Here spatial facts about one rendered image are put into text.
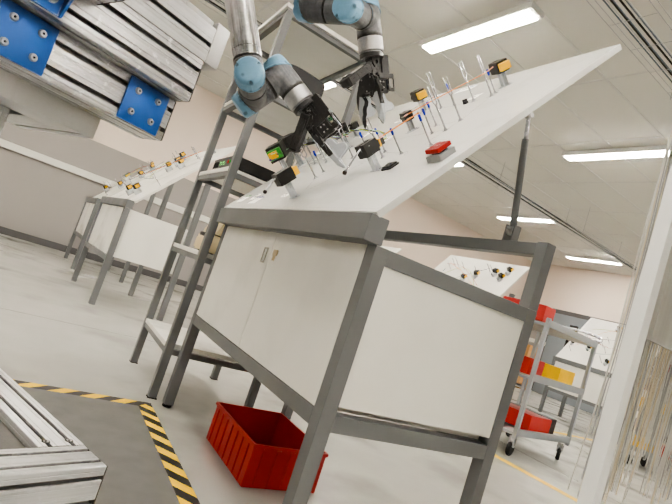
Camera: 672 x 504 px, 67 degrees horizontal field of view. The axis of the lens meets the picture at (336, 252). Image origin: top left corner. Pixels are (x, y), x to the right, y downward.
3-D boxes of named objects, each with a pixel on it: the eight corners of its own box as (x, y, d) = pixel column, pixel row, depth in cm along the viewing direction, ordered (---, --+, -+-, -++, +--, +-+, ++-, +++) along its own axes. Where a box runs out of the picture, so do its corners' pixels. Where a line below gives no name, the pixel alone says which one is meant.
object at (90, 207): (70, 268, 580) (121, 135, 594) (63, 257, 680) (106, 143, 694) (133, 286, 619) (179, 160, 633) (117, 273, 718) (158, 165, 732)
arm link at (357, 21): (317, 19, 140) (337, 29, 150) (353, 21, 135) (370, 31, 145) (322, -12, 138) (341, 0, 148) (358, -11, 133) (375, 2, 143)
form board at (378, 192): (226, 210, 219) (223, 207, 218) (394, 110, 257) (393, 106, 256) (379, 218, 116) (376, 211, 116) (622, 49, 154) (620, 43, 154)
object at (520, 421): (509, 458, 342) (554, 305, 351) (450, 427, 381) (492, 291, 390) (572, 463, 404) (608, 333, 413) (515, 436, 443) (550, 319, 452)
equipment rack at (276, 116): (145, 398, 213) (288, 1, 228) (127, 359, 265) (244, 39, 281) (253, 417, 237) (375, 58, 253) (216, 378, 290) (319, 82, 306)
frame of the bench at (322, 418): (262, 592, 110) (376, 244, 117) (160, 403, 212) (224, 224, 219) (455, 589, 139) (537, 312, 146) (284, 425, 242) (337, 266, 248)
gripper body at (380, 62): (395, 93, 151) (392, 52, 150) (373, 92, 146) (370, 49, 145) (379, 99, 157) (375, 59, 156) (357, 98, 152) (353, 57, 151)
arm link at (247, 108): (226, 87, 134) (259, 63, 135) (231, 102, 145) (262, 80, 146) (244, 110, 134) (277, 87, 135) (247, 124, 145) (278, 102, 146)
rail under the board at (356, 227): (363, 239, 115) (372, 212, 115) (216, 221, 217) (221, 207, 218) (381, 246, 117) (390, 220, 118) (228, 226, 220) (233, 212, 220)
